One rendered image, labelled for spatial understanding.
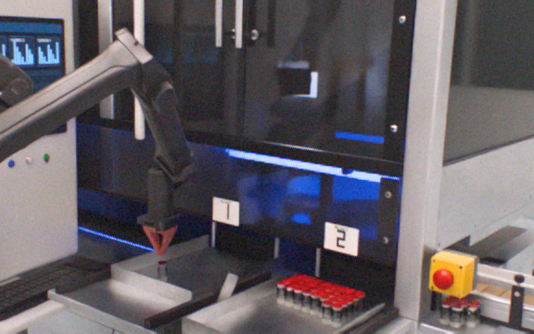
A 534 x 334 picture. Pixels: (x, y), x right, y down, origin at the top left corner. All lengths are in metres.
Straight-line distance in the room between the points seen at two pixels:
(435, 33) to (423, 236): 0.41
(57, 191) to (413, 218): 1.03
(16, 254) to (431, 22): 1.21
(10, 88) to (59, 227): 0.69
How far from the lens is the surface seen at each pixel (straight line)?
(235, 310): 1.52
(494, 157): 1.79
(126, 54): 1.14
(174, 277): 1.71
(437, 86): 1.43
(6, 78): 1.48
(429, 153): 1.44
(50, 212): 2.04
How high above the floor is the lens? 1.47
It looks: 11 degrees down
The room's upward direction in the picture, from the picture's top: 2 degrees clockwise
